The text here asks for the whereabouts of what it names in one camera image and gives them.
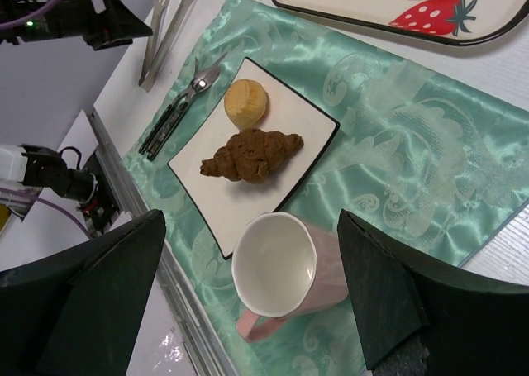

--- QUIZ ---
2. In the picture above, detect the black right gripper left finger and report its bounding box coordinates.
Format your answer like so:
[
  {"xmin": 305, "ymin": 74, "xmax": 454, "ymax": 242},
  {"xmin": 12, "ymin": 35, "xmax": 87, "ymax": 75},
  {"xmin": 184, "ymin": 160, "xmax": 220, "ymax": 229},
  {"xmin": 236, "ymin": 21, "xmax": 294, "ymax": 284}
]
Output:
[{"xmin": 1, "ymin": 210, "xmax": 166, "ymax": 375}]

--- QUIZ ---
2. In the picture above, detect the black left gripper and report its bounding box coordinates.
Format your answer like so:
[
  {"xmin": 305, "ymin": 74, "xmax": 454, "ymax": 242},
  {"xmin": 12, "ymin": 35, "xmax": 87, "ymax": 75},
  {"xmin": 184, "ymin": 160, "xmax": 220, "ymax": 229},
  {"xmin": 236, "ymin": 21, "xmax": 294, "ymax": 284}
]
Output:
[{"xmin": 1, "ymin": 0, "xmax": 153, "ymax": 50}]

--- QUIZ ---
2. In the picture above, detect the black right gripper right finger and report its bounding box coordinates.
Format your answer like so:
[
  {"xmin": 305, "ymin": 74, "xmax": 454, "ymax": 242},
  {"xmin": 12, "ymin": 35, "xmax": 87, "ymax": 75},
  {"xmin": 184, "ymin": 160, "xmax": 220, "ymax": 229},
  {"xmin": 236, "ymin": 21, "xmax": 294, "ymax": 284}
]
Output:
[{"xmin": 337, "ymin": 211, "xmax": 528, "ymax": 375}]

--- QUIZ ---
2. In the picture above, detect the yellow muffin bread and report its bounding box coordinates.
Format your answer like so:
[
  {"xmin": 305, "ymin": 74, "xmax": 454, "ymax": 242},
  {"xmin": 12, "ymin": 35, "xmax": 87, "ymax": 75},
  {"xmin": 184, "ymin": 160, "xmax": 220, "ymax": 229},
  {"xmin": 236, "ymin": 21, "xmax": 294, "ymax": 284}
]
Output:
[{"xmin": 223, "ymin": 79, "xmax": 268, "ymax": 130}]

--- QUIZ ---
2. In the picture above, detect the brown chocolate croissant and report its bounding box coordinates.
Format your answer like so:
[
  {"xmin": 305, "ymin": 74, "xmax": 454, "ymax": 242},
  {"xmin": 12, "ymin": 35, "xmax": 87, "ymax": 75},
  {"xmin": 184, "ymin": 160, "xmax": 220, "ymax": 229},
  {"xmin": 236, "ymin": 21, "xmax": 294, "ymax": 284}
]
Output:
[{"xmin": 200, "ymin": 128, "xmax": 304, "ymax": 184}]

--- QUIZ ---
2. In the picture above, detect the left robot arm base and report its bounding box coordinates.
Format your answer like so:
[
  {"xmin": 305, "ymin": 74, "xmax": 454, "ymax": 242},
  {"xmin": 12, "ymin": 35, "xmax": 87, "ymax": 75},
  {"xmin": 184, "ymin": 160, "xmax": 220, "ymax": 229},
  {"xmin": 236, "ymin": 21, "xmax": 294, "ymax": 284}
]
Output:
[{"xmin": 1, "ymin": 145, "xmax": 120, "ymax": 237}]

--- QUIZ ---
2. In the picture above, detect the silver fork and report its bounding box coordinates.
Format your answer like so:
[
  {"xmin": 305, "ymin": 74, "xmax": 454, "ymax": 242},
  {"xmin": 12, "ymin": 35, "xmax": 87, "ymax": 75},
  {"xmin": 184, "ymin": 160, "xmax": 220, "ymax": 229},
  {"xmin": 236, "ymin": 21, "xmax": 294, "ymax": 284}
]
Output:
[{"xmin": 138, "ymin": 52, "xmax": 229, "ymax": 154}]

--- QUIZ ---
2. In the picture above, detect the pink ceramic mug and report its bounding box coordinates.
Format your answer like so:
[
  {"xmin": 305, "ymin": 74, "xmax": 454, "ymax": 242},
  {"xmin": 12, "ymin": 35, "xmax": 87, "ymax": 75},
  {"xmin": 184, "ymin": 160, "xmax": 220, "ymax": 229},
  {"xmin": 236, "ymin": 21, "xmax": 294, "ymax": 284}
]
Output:
[{"xmin": 231, "ymin": 212, "xmax": 348, "ymax": 343}]

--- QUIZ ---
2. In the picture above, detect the green satin placemat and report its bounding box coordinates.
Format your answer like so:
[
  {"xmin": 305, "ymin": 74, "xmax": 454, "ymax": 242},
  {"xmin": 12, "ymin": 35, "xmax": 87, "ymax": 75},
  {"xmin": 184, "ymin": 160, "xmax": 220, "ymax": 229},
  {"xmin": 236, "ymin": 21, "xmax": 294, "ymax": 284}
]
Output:
[{"xmin": 123, "ymin": 0, "xmax": 528, "ymax": 375}]

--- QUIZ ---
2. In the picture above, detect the white square plate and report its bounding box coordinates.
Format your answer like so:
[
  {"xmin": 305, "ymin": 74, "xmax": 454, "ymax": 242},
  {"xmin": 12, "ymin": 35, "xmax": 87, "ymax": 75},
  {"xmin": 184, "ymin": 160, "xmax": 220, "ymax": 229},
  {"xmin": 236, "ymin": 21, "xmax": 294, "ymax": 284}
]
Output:
[{"xmin": 169, "ymin": 58, "xmax": 340, "ymax": 259}]

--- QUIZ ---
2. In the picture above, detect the strawberry pattern tray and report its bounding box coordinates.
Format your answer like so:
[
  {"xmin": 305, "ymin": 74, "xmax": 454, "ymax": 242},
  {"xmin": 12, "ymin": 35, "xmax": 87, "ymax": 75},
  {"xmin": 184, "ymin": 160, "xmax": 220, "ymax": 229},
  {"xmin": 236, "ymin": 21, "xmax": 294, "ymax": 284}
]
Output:
[{"xmin": 272, "ymin": 0, "xmax": 528, "ymax": 46}]

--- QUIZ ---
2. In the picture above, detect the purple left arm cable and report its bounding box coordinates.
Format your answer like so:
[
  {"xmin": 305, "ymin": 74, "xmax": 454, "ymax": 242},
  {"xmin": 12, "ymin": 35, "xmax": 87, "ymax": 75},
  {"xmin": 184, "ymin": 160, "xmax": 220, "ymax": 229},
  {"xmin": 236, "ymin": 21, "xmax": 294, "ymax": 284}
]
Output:
[{"xmin": 0, "ymin": 0, "xmax": 90, "ymax": 240}]

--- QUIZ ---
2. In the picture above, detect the aluminium table edge rail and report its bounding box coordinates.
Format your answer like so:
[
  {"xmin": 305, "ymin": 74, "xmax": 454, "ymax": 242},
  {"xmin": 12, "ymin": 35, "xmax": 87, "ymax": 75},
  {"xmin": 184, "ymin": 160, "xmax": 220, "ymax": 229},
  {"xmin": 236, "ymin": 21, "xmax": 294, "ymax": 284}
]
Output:
[{"xmin": 87, "ymin": 109, "xmax": 237, "ymax": 375}]

